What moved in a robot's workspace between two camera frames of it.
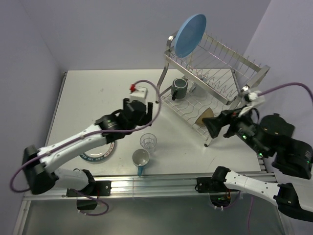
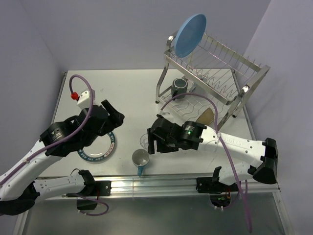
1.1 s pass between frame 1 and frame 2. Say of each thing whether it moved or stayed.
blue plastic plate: stayed
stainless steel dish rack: stayed
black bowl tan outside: stayed
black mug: stayed
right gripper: moved
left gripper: moved
